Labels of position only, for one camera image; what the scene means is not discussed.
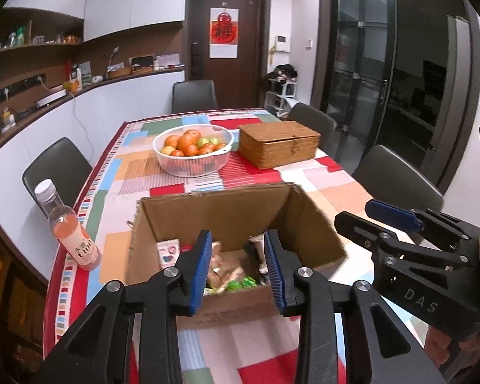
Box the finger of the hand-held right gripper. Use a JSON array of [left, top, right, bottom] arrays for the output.
[[365, 199, 478, 249], [334, 211, 409, 260]]

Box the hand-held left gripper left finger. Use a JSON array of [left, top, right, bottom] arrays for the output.
[[32, 230, 213, 384]]

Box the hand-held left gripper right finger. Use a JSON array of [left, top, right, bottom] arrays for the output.
[[263, 230, 446, 384]]

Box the brown snack bag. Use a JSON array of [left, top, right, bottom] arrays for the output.
[[205, 241, 244, 291]]

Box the white striped snack packet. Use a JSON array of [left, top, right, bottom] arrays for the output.
[[247, 235, 269, 275]]

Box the green candy packet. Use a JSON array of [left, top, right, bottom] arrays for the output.
[[224, 277, 259, 289]]

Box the long pink snack packet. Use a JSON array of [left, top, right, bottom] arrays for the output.
[[156, 239, 180, 269]]

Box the brown cardboard box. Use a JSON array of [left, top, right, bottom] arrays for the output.
[[126, 182, 348, 331]]

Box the person's right hand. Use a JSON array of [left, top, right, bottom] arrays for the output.
[[425, 323, 452, 364]]

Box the dark grey dining chair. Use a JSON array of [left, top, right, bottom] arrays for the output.
[[22, 137, 93, 219], [351, 144, 444, 212], [286, 103, 337, 156], [171, 80, 219, 115]]

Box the white fruit bowl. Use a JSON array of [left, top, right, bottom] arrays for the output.
[[152, 124, 235, 177]]

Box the wicker box with lid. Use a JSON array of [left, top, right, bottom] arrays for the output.
[[238, 121, 321, 169]]

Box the pink drink bottle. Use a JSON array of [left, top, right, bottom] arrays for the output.
[[35, 179, 102, 273]]

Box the pile of tomatoes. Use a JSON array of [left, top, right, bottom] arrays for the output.
[[161, 128, 227, 157]]

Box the black framed glass door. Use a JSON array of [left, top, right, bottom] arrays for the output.
[[312, 0, 480, 193]]

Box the white shoe rack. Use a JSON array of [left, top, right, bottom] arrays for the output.
[[265, 80, 299, 117]]

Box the black bag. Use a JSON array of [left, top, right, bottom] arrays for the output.
[[267, 64, 299, 83]]

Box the white low cabinet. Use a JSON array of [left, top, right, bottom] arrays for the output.
[[0, 70, 185, 281]]

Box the dark brown door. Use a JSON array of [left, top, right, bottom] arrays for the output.
[[186, 0, 272, 108]]

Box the black door lock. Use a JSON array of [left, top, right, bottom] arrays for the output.
[[191, 42, 201, 81]]

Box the flat white appliance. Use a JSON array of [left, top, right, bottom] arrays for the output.
[[34, 91, 67, 108]]

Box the orange drink carton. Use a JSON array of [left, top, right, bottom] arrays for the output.
[[66, 62, 84, 91]]

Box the white upper cabinet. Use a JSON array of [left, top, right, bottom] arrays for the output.
[[3, 0, 188, 43]]

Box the white power cable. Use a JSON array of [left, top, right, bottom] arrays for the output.
[[36, 76, 94, 161]]

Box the red and white wall calendar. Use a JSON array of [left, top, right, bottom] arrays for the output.
[[209, 7, 241, 59]]

